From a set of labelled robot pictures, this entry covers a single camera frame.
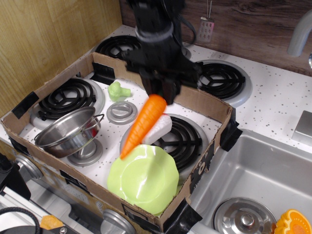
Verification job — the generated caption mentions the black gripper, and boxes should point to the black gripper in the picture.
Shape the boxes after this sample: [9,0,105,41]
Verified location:
[122,36,201,105]

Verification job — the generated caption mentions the orange toy carrot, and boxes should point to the orange toy carrot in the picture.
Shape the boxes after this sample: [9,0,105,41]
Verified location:
[120,94,167,160]

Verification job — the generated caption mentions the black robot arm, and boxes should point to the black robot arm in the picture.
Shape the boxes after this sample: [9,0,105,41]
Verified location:
[122,0,201,105]

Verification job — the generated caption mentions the light green plastic plate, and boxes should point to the light green plastic plate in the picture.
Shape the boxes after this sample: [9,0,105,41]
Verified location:
[107,145,179,215]

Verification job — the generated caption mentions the red white toy radish slice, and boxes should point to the red white toy radish slice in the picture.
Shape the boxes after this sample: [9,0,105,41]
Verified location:
[141,114,173,145]

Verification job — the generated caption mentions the green toy broccoli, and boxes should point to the green toy broccoli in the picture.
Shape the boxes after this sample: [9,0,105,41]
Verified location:
[108,81,131,101]

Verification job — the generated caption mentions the silver stove knob centre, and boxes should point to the silver stove knob centre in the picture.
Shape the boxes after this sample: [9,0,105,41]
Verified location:
[106,101,138,125]

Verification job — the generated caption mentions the back left black burner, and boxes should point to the back left black burner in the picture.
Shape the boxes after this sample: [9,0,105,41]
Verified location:
[93,35,140,60]

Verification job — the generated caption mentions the black burner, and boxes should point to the black burner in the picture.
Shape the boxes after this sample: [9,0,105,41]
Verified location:
[151,114,209,173]
[198,62,246,99]
[38,78,97,121]
[93,35,140,60]

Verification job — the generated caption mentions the back right black burner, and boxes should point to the back right black burner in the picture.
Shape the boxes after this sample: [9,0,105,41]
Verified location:
[198,62,246,99]

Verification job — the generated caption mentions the front right black burner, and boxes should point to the front right black burner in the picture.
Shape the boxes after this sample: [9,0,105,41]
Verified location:
[151,114,209,173]

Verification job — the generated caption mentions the hanging metal spatula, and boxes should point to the hanging metal spatula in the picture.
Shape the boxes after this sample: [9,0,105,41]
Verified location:
[196,0,215,43]

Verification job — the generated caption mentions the cardboard fence box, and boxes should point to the cardboard fence box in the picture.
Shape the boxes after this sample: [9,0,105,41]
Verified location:
[1,53,241,234]

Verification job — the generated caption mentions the front left black burner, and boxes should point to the front left black burner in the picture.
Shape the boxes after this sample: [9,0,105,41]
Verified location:
[38,78,97,121]

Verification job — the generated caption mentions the silver stove knob under pot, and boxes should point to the silver stove knob under pot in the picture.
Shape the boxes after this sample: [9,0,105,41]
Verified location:
[67,139,103,167]

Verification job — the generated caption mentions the small steel pot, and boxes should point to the small steel pot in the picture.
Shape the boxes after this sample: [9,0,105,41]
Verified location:
[34,107,104,158]

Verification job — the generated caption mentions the steel sink basin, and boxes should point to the steel sink basin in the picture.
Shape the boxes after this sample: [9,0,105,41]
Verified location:
[190,130,312,234]

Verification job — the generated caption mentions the silver faucet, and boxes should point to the silver faucet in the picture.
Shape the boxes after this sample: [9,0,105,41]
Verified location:
[287,10,312,57]

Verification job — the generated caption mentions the silver oven dial front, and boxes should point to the silver oven dial front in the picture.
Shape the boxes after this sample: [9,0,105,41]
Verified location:
[100,209,136,234]

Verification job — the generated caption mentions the silver oven dial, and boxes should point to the silver oven dial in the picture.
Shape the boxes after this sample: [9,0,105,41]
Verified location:
[15,155,43,182]
[100,209,136,234]

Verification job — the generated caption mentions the steel pot lid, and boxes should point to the steel pot lid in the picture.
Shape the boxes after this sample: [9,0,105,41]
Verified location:
[212,197,277,234]

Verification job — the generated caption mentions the silver oven dial left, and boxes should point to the silver oven dial left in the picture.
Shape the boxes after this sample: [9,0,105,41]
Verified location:
[15,155,43,182]

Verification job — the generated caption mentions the black device lower left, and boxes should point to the black device lower left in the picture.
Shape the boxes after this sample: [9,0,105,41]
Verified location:
[0,154,31,200]

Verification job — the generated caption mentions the orange chip piece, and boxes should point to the orange chip piece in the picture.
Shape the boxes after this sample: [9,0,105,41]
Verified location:
[39,215,64,230]

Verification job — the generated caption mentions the orange toy fruit slice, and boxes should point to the orange toy fruit slice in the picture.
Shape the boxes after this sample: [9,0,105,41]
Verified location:
[274,209,312,234]

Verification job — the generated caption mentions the black coiled cable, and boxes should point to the black coiled cable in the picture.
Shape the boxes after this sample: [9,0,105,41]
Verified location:
[0,206,41,234]

